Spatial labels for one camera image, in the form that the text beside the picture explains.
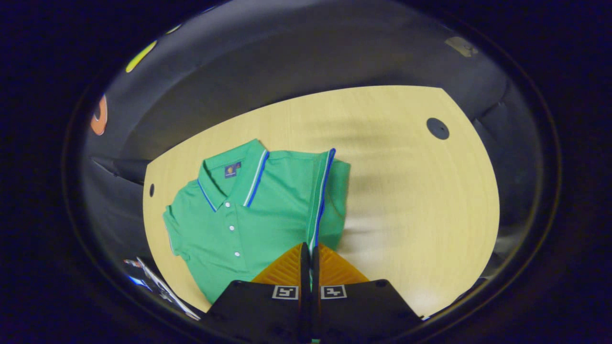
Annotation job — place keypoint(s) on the black backdrop cloth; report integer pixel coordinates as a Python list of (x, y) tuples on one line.
[(287, 62)]

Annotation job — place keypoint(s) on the green T-shirt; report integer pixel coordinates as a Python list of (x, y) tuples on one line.
[(267, 215)]

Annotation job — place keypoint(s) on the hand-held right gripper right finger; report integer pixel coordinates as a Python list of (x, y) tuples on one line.
[(363, 310)]

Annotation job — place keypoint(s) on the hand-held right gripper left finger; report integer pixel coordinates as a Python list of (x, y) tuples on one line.
[(258, 310)]

